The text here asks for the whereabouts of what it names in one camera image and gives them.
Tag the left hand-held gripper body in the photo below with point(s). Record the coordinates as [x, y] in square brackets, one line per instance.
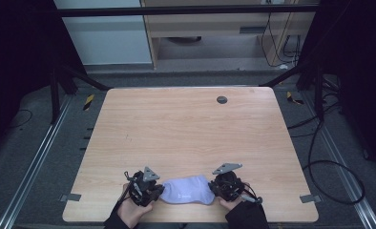
[141, 187]

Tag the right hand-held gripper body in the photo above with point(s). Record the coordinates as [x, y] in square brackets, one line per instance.
[229, 186]

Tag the pale lilac sock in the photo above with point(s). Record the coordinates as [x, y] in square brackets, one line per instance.
[187, 191]

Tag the person's right hand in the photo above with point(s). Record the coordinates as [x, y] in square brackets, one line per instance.
[229, 205]

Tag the person's left hand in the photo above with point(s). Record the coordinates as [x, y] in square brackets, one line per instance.
[132, 213]

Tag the round grey table grommet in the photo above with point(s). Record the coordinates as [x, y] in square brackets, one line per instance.
[221, 99]

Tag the white cabinet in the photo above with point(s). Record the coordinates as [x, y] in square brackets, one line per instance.
[106, 38]

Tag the light wooden desk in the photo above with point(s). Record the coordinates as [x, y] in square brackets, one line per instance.
[214, 27]

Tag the black curtain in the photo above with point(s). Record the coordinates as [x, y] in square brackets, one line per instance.
[20, 47]
[358, 63]

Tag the grey metal table bracket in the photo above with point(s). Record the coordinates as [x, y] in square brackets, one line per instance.
[310, 198]
[70, 197]

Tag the metal floor rail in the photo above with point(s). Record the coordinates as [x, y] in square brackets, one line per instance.
[342, 159]
[33, 165]

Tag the black frame strut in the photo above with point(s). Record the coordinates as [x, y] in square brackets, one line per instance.
[81, 76]
[303, 73]

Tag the black horizontal frame bar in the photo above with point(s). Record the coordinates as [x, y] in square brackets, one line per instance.
[176, 10]

